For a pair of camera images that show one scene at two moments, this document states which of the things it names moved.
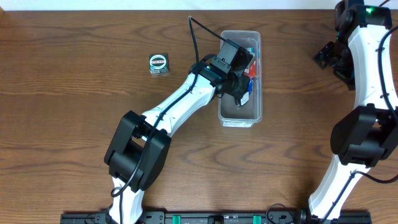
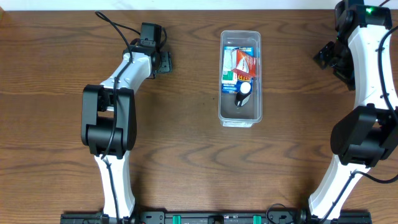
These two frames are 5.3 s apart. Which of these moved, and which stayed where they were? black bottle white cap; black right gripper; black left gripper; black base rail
Moved: black left gripper
Stayed: black bottle white cap; black base rail; black right gripper
